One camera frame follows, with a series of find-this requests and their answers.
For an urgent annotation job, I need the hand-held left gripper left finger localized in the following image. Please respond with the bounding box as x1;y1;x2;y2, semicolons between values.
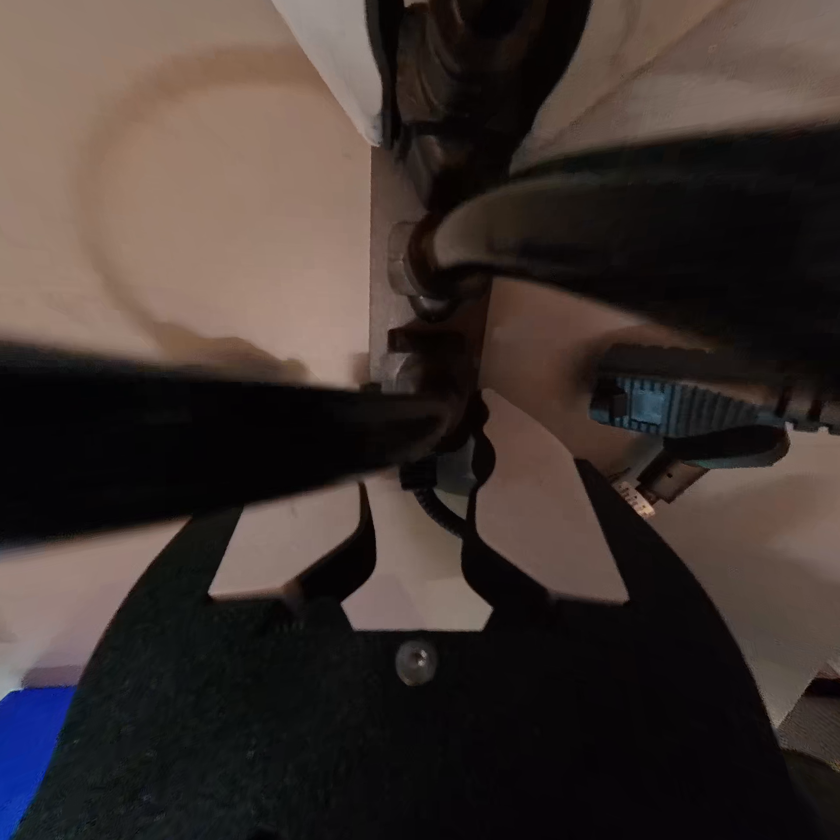
207;481;378;608

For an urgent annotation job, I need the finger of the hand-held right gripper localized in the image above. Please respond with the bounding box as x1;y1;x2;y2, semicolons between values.
446;0;592;198
272;0;480;198

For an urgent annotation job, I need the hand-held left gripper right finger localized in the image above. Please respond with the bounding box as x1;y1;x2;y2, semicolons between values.
459;388;631;611

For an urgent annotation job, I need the black extension cable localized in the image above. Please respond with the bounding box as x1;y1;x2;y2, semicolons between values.
400;453;476;542

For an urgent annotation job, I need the thick black power plug cable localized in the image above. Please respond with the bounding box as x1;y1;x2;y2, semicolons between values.
0;338;460;549

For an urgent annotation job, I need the blue plastic bin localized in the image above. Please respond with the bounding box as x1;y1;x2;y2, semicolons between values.
0;686;76;840

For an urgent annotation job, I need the black cable with ribbed plug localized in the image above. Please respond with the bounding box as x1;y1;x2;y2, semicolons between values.
587;341;840;522

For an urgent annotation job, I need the black cable with metal connector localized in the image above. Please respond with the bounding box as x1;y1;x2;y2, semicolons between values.
390;128;840;395

